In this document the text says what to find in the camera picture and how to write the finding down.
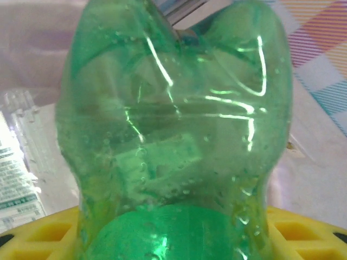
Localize small bottle green white label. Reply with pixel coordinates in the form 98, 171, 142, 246
0, 90, 47, 233

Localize green plastic bottle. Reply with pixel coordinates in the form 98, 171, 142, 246
54, 0, 295, 260

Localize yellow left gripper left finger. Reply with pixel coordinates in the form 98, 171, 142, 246
0, 205, 82, 260

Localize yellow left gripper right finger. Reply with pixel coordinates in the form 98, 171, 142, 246
264, 205, 347, 260

